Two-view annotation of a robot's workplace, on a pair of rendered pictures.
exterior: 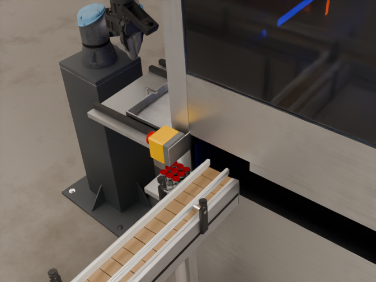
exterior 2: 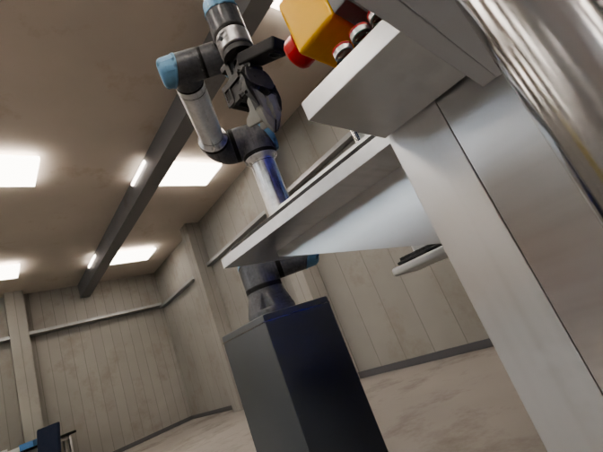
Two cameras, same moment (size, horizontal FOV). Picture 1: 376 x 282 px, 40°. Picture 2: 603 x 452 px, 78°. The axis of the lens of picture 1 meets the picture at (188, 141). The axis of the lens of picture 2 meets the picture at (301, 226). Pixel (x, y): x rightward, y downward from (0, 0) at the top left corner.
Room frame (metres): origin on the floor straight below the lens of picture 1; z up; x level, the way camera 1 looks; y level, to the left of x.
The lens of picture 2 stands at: (0.74, 0.17, 0.69)
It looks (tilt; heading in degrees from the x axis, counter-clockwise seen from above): 16 degrees up; 0
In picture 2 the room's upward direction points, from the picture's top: 22 degrees counter-clockwise
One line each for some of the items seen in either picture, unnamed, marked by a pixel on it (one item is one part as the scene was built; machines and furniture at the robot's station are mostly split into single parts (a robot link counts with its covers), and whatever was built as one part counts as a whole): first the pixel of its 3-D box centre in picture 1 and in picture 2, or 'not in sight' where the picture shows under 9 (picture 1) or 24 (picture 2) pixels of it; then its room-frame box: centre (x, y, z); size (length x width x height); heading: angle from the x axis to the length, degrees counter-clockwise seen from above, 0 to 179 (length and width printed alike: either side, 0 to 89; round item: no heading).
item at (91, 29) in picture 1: (94, 23); (258, 265); (1.91, 0.34, 0.96); 0.13 x 0.12 x 0.14; 96
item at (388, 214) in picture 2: not in sight; (359, 244); (1.34, 0.10, 0.79); 0.34 x 0.03 x 0.13; 49
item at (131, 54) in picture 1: (125, 47); (257, 117); (1.40, 0.17, 1.13); 0.06 x 0.03 x 0.09; 50
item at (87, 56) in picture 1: (97, 48); (268, 300); (1.91, 0.35, 0.84); 0.15 x 0.15 x 0.10
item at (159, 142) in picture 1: (166, 145); (329, 16); (1.08, 0.06, 0.99); 0.08 x 0.07 x 0.07; 49
